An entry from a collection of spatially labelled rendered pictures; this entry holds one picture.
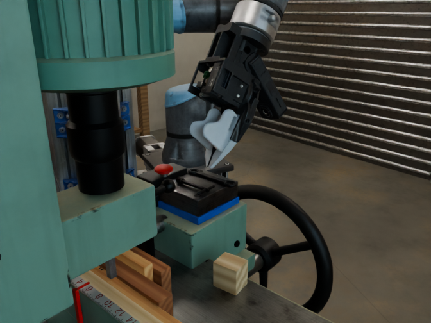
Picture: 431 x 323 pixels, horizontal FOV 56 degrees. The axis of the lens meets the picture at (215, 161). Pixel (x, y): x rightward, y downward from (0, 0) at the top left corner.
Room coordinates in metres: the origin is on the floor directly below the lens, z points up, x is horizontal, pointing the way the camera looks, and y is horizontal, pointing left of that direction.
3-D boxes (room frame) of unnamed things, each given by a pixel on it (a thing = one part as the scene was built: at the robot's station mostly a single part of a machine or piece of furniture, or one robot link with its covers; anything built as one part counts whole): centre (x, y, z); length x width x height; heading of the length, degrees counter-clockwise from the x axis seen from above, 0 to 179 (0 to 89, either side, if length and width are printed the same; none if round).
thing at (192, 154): (1.19, 0.09, 0.87); 0.15 x 0.15 x 0.10
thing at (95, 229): (0.41, 0.14, 1.03); 0.14 x 0.07 x 0.09; 139
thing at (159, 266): (0.49, 0.13, 0.92); 0.17 x 0.02 x 0.05; 49
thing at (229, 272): (0.47, -0.02, 0.92); 0.04 x 0.03 x 0.04; 56
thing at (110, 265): (0.42, 0.13, 0.97); 0.01 x 0.01 x 0.05; 49
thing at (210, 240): (0.60, 0.04, 0.91); 0.15 x 0.14 x 0.09; 49
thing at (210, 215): (0.61, 0.05, 0.99); 0.13 x 0.11 x 0.06; 49
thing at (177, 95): (1.19, 0.09, 0.98); 0.13 x 0.12 x 0.14; 95
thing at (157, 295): (0.46, 0.14, 0.92); 0.23 x 0.02 x 0.04; 49
